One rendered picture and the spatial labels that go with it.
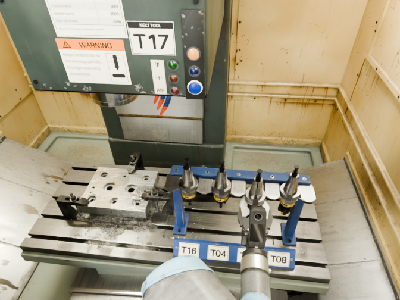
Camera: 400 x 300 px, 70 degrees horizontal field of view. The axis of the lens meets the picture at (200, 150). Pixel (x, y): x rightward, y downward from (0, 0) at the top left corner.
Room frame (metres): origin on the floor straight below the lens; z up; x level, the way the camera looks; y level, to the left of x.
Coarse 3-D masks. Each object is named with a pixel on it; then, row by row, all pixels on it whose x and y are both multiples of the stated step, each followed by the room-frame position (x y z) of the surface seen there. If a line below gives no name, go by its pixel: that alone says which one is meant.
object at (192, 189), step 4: (180, 180) 0.66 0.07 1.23; (196, 180) 0.66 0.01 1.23; (180, 184) 0.65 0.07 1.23; (196, 184) 0.65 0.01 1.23; (180, 188) 0.64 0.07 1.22; (184, 188) 0.63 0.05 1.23; (188, 188) 0.63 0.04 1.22; (192, 188) 0.63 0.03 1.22; (184, 192) 0.63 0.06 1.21; (192, 192) 0.63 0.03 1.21
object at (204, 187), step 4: (200, 180) 0.67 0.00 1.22; (204, 180) 0.67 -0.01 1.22; (208, 180) 0.67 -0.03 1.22; (212, 180) 0.67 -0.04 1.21; (200, 184) 0.65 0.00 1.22; (204, 184) 0.65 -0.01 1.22; (208, 184) 0.65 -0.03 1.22; (196, 188) 0.64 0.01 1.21; (200, 188) 0.64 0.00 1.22; (204, 188) 0.63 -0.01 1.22; (208, 188) 0.63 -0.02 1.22; (200, 192) 0.62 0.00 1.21; (204, 192) 0.62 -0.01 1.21; (208, 192) 0.62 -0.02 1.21
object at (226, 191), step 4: (228, 180) 0.66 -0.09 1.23; (212, 184) 0.64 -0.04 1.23; (212, 188) 0.63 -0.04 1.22; (216, 188) 0.63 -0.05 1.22; (228, 188) 0.62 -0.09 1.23; (212, 192) 0.63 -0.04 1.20; (216, 192) 0.62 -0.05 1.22; (220, 192) 0.62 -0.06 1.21; (224, 192) 0.61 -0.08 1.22; (228, 192) 0.62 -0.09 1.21
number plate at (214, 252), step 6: (210, 246) 0.58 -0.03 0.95; (216, 246) 0.58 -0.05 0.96; (222, 246) 0.58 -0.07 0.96; (210, 252) 0.57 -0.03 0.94; (216, 252) 0.56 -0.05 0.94; (222, 252) 0.56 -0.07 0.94; (228, 252) 0.56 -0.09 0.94; (210, 258) 0.55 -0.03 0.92; (216, 258) 0.55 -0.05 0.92; (222, 258) 0.55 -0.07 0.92; (228, 258) 0.55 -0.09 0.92
